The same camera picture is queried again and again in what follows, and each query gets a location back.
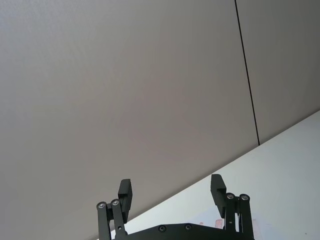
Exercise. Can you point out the white table cloth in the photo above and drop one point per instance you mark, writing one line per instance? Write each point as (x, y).
(280, 180)

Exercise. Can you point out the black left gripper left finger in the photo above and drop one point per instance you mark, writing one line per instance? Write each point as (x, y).
(125, 197)

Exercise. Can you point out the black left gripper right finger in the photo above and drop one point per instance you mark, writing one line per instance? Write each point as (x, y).
(218, 197)

